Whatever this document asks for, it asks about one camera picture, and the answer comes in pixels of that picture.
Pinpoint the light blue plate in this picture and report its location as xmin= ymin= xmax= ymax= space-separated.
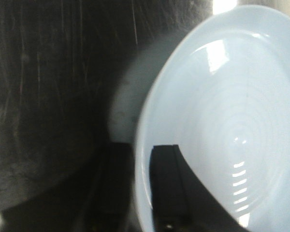
xmin=134 ymin=5 xmax=290 ymax=232

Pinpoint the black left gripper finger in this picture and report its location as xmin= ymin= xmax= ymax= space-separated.
xmin=149 ymin=145 xmax=247 ymax=232

